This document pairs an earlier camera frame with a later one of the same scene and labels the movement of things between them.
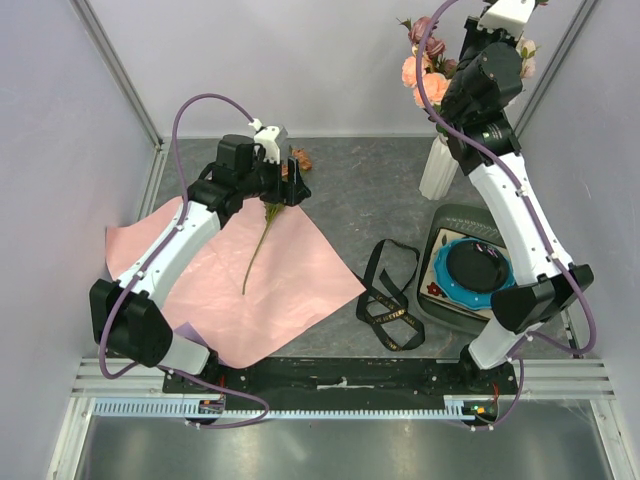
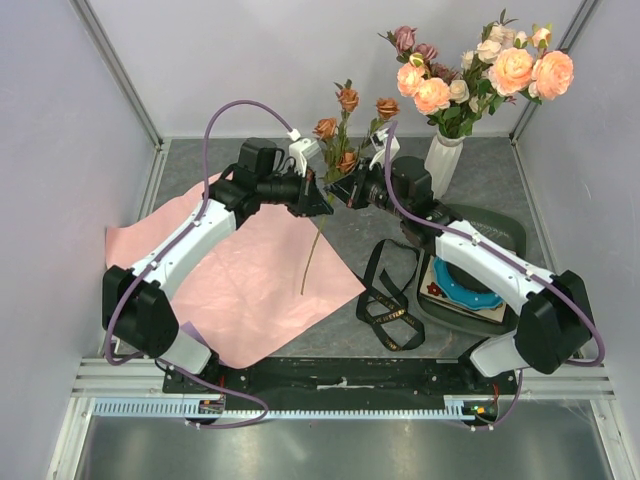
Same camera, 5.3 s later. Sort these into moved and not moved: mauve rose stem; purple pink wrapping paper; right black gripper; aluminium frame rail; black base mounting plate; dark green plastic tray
Moved: mauve rose stem; right black gripper
Not moved: dark green plastic tray; aluminium frame rail; purple pink wrapping paper; black base mounting plate
